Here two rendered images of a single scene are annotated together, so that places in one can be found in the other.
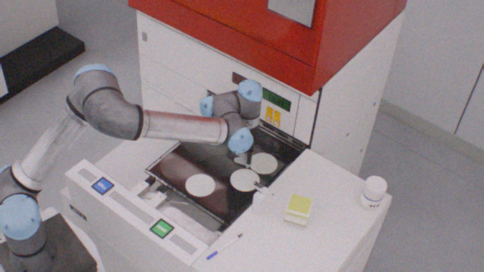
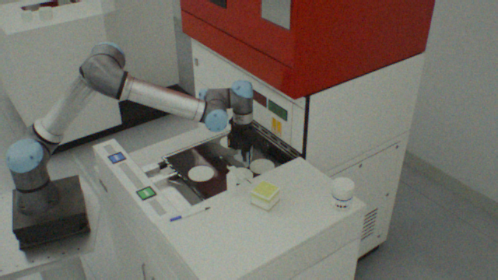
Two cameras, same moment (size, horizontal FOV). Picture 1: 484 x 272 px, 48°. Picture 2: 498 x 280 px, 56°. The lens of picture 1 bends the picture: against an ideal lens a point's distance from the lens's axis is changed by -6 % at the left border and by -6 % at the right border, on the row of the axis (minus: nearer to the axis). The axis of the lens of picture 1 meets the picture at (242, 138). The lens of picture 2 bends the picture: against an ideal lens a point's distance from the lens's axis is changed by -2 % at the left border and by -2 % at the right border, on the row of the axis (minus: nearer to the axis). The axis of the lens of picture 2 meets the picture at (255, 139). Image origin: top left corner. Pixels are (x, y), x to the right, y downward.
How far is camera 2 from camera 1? 0.68 m
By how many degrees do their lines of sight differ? 19
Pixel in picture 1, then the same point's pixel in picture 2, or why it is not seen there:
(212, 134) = (189, 108)
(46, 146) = (60, 103)
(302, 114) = (296, 122)
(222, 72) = not seen: hidden behind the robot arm
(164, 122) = (145, 88)
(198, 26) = (222, 43)
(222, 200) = (213, 187)
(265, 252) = (222, 225)
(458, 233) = not seen: outside the picture
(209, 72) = not seen: hidden behind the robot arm
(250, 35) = (253, 46)
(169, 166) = (182, 157)
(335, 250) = (289, 236)
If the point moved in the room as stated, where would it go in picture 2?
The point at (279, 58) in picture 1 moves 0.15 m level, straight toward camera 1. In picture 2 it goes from (271, 64) to (254, 82)
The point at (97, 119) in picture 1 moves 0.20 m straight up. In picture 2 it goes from (89, 74) to (76, 12)
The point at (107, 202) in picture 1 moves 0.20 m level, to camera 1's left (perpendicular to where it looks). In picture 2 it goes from (114, 169) to (71, 158)
